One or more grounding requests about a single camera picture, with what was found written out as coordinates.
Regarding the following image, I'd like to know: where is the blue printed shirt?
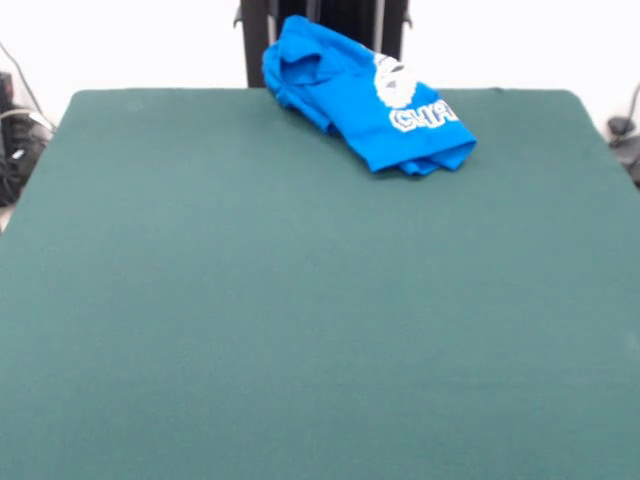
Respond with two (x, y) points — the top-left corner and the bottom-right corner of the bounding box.
(262, 14), (478, 179)

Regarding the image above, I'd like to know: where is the dark green table cloth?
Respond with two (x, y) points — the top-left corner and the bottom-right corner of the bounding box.
(0, 87), (640, 480)

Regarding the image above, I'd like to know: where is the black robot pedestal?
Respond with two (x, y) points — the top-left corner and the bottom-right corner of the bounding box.
(232, 0), (412, 89)

